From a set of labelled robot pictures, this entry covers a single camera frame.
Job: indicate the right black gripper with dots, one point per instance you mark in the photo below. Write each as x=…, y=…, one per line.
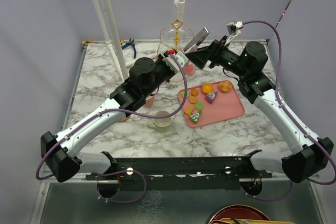
x=212, y=53

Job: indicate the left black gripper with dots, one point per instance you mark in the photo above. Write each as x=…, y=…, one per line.
x=160, y=61

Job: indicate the pink-handled metal tongs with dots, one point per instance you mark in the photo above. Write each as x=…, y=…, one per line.
x=197, y=40

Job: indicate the three-tier glass dessert stand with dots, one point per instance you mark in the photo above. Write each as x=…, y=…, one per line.
x=175, y=36

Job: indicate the toy purple cake slice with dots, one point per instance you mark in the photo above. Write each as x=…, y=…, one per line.
x=210, y=97

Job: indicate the pink serving tray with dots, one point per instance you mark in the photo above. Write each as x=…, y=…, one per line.
x=225, y=107

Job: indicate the toy green cake slice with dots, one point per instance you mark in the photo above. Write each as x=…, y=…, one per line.
x=195, y=117

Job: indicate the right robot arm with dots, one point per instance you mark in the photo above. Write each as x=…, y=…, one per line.
x=308, y=152

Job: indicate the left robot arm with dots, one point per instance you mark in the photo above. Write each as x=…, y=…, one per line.
x=62, y=152

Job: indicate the toy green macaron upper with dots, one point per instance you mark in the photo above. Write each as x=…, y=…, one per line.
x=185, y=94

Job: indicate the toy green macaron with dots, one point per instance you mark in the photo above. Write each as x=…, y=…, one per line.
x=199, y=105
x=185, y=94

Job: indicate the pink mug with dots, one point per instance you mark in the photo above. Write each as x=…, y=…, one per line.
x=149, y=101

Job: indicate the toy bread bun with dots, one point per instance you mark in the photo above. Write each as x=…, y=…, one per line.
x=225, y=86

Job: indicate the toy orange egg tart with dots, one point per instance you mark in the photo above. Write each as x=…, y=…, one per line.
x=207, y=88

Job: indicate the toy brown chip cookie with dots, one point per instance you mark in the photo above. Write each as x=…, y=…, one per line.
x=194, y=92

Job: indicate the toy orange round cookie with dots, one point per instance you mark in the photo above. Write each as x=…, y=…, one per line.
x=193, y=99

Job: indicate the toy yellow cracker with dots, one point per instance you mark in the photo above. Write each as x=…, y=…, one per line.
x=189, y=110

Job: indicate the toy green macaron lower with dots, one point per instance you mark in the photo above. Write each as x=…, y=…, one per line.
x=199, y=105

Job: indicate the green mug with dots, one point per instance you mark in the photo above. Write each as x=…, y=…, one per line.
x=162, y=124

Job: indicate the red round tray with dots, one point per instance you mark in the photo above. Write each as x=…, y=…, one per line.
x=239, y=211

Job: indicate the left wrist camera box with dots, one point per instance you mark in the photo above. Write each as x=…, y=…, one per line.
x=176, y=62

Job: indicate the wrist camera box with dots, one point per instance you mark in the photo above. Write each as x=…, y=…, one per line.
x=233, y=30
x=176, y=62

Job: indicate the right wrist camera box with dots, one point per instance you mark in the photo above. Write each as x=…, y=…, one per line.
x=233, y=30

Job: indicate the white pvc pipe frame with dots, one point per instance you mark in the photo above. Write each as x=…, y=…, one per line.
x=111, y=20

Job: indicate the yellow-handled tool at wall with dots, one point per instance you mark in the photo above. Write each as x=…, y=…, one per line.
x=93, y=42

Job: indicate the aluminium rail base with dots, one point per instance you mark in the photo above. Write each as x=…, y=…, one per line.
x=183, y=171

